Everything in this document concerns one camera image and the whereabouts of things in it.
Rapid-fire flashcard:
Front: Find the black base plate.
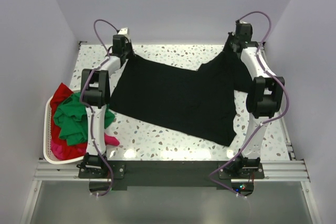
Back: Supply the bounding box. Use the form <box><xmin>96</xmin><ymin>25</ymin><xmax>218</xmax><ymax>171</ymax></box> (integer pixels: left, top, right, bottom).
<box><xmin>77</xmin><ymin>157</ymin><xmax>265</xmax><ymax>192</ymax></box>

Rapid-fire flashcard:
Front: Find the green t shirt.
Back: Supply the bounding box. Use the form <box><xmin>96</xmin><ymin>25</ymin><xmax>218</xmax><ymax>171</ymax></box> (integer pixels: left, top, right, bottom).
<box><xmin>54</xmin><ymin>92</ymin><xmax>116</xmax><ymax>146</ymax></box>

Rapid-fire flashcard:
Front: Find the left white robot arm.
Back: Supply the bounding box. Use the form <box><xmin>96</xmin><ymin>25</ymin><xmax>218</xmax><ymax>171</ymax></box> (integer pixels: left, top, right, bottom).
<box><xmin>80</xmin><ymin>33</ymin><xmax>134</xmax><ymax>156</ymax></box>

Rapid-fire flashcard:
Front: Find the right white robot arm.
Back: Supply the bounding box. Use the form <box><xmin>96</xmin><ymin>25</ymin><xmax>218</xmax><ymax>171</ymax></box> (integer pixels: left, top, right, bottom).
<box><xmin>223</xmin><ymin>20</ymin><xmax>285</xmax><ymax>178</ymax></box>

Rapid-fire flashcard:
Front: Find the pink t shirt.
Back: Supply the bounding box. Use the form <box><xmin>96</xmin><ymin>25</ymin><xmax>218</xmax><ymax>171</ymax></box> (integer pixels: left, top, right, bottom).
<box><xmin>51</xmin><ymin>133</ymin><xmax>120</xmax><ymax>156</ymax></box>

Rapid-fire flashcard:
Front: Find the black t shirt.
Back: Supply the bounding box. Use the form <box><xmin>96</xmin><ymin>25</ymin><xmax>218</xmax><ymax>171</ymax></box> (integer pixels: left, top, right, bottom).
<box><xmin>109</xmin><ymin>45</ymin><xmax>252</xmax><ymax>146</ymax></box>

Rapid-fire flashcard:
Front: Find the red t shirt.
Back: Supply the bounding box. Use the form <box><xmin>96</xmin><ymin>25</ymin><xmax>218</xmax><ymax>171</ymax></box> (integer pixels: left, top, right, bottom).
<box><xmin>50</xmin><ymin>83</ymin><xmax>87</xmax><ymax>161</ymax></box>

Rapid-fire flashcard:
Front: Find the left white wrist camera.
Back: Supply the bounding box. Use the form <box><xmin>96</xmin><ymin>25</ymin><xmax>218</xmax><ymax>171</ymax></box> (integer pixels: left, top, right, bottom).
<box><xmin>118</xmin><ymin>27</ymin><xmax>130</xmax><ymax>38</ymax></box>

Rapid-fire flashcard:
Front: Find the aluminium frame rail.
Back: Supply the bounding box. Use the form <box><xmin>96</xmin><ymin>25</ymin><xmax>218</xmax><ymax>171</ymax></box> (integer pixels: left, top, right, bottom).
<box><xmin>33</xmin><ymin>160</ymin><xmax>310</xmax><ymax>182</ymax></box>

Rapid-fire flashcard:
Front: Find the white laundry basket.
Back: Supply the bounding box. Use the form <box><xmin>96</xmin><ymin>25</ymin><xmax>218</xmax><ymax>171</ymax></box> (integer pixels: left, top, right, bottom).
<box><xmin>43</xmin><ymin>96</ymin><xmax>83</xmax><ymax>165</ymax></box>

